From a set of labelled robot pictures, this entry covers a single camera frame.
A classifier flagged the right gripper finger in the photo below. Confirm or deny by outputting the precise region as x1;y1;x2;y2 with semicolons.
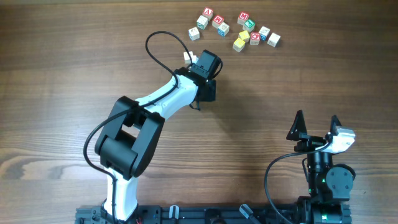
330;115;341;134
286;110;308;141

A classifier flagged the yellow K letter block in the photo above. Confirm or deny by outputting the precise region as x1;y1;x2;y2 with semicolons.
238;30;251;42

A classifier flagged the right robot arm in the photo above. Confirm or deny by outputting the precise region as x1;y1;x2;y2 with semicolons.
286;110;356;224

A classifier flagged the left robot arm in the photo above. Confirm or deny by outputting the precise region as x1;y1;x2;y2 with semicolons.
95;50;223;223

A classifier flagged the lone plain wooden block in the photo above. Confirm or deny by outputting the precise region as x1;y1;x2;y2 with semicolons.
183;51;193;64

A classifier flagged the yellow W letter block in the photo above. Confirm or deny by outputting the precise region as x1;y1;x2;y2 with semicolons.
233;38;246;52

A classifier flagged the plain block beside V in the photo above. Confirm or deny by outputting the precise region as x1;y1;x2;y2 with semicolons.
188;27;200;41

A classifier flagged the blue edged picture block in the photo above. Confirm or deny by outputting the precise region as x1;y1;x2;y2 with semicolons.
217;22;229;37

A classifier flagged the teal edged picture block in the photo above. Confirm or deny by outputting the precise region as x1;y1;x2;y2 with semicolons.
197;15;208;30

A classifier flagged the red W letter block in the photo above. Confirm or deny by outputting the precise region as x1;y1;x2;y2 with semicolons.
212;15;224;29

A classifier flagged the red Q letter block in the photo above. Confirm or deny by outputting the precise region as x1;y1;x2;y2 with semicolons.
249;32;261;45

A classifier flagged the green E letter block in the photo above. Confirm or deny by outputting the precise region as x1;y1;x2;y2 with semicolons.
243;19;256;32

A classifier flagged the red A letter block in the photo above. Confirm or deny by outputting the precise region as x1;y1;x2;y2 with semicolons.
202;7;214;21

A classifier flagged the blue sided picture block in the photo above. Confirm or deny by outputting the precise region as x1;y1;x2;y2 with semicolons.
259;26;271;41

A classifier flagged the red M letter block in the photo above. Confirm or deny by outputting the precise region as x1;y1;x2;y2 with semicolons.
237;11;249;26

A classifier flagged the rightmost plain wooden block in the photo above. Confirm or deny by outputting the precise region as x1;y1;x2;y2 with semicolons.
267;32;280;47

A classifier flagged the right black camera cable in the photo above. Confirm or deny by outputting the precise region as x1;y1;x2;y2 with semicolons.
264;141;333;224

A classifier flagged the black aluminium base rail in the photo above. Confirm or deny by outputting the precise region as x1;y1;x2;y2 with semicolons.
74;203;352;224

